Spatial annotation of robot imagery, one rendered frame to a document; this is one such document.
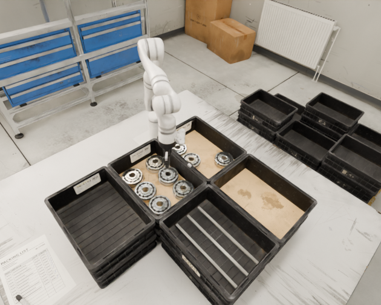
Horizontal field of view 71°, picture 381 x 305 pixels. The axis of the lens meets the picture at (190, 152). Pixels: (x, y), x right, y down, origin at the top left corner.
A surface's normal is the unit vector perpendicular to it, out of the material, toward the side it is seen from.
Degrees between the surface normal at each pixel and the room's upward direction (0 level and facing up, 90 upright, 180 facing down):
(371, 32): 90
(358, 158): 0
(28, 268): 0
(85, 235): 0
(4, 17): 90
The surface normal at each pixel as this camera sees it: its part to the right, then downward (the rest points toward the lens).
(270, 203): 0.05, -0.69
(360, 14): -0.72, 0.48
